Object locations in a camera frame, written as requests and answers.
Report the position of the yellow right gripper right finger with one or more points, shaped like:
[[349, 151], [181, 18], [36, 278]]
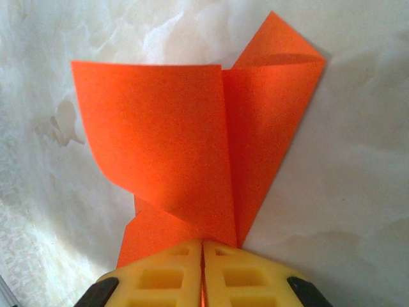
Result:
[[252, 281]]

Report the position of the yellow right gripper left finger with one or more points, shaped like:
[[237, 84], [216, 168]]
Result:
[[159, 281]]

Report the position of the orange square paper sheet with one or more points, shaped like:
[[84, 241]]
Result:
[[175, 128]]

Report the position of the long aluminium mounting rail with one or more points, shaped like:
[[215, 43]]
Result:
[[4, 297]]

